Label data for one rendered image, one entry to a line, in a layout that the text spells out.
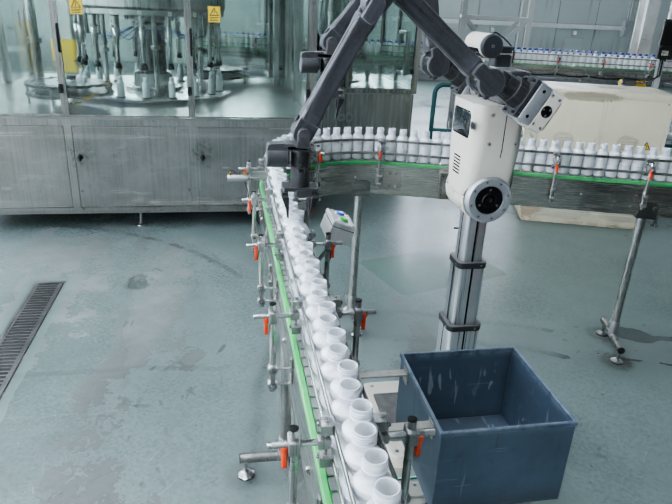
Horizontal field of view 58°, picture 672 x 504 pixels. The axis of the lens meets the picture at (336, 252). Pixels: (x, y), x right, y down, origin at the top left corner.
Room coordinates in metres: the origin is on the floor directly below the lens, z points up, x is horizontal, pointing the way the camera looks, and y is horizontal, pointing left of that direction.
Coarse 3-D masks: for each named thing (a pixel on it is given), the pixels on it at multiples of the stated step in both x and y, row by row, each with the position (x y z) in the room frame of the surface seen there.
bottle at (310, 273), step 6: (306, 270) 1.33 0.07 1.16; (312, 270) 1.34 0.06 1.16; (318, 270) 1.33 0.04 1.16; (306, 276) 1.31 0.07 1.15; (312, 276) 1.31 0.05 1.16; (318, 276) 1.32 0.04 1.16; (306, 282) 1.31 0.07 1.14; (300, 288) 1.32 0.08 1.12; (306, 288) 1.31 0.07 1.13; (300, 294) 1.31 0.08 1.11; (306, 294) 1.30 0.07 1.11; (300, 312) 1.31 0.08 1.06; (300, 318) 1.31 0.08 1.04
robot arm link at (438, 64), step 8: (432, 0) 2.18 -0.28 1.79; (432, 8) 2.18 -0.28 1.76; (424, 40) 2.20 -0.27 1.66; (424, 48) 2.21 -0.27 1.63; (432, 48) 2.16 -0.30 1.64; (424, 56) 2.22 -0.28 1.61; (432, 56) 2.16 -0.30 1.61; (440, 56) 2.16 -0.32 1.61; (432, 64) 2.15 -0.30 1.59; (440, 64) 2.16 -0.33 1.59; (448, 64) 2.16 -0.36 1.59; (424, 72) 2.22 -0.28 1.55; (432, 72) 2.15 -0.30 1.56; (440, 72) 2.16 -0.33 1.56
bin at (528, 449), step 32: (416, 352) 1.33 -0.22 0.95; (448, 352) 1.34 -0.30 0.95; (480, 352) 1.36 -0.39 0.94; (512, 352) 1.37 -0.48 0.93; (416, 384) 1.19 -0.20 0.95; (448, 384) 1.34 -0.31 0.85; (480, 384) 1.36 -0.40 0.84; (512, 384) 1.35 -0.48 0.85; (544, 384) 1.21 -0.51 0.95; (416, 416) 1.17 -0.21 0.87; (448, 416) 1.34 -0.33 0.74; (480, 416) 1.36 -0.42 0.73; (512, 416) 1.32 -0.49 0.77; (544, 416) 1.18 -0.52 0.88; (448, 448) 1.02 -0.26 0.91; (480, 448) 1.03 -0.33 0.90; (512, 448) 1.05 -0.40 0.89; (544, 448) 1.06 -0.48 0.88; (448, 480) 1.02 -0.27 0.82; (480, 480) 1.04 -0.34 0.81; (512, 480) 1.05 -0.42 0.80; (544, 480) 1.07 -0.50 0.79
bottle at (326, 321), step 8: (320, 320) 1.09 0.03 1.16; (328, 320) 1.11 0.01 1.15; (336, 320) 1.10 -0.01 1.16; (320, 328) 1.08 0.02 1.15; (328, 328) 1.08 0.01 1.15; (320, 336) 1.08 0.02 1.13; (320, 344) 1.07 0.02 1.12; (312, 352) 1.09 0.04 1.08; (320, 352) 1.07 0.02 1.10; (312, 360) 1.09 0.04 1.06; (312, 368) 1.09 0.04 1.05; (312, 384) 1.08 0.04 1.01
